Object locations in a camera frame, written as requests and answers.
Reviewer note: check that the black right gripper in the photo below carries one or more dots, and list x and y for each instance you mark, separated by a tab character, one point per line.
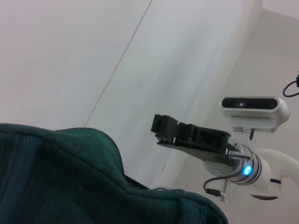
205	140

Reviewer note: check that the dark teal lunch bag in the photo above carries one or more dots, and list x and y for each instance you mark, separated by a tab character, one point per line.
70	175

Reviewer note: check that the grey right wrist mount plate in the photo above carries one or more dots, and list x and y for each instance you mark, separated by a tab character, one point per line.
198	154

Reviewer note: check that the white head depth camera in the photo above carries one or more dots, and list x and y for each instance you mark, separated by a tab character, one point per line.
252	116

